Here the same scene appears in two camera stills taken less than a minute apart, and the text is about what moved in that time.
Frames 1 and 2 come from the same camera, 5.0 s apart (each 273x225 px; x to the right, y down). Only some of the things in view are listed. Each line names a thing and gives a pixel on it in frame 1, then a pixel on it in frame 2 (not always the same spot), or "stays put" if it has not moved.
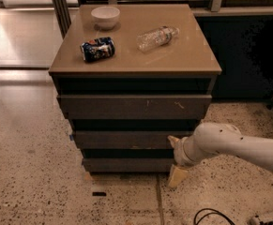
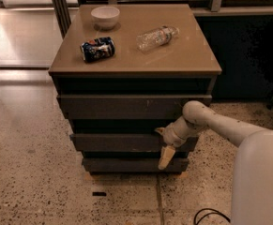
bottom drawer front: x=127 y=165 stays put
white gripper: x=179 y=153 → x=171 y=137
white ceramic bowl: x=105 y=18 stays put
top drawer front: x=133 y=107 stays put
